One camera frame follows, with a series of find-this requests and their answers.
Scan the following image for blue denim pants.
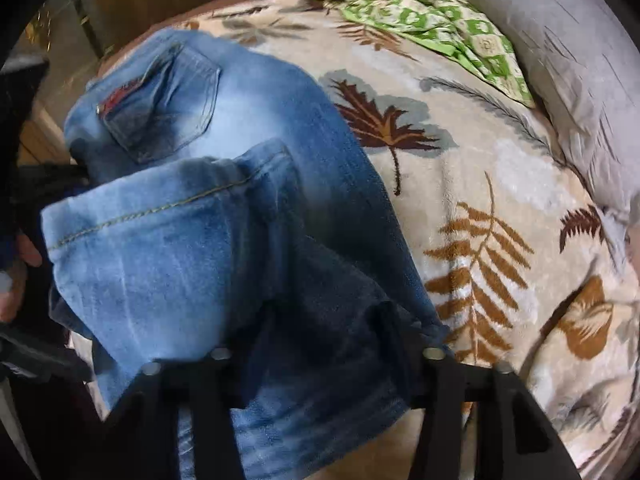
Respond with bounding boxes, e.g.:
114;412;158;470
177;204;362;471
41;27;453;480

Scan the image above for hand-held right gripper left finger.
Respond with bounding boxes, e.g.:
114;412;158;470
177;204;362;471
107;349;251;480

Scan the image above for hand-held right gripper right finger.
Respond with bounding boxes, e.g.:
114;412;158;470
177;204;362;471
410;347;581;480

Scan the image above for person's left hand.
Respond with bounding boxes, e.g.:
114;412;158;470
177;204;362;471
0;232;44;324

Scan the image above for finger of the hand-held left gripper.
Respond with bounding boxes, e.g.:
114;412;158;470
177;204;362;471
10;160;92;200

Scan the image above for leaf-print fleece blanket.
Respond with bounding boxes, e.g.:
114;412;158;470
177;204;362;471
100;0;640;480

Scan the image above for grey quilted pillow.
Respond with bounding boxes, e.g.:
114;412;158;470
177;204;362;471
452;0;640;216

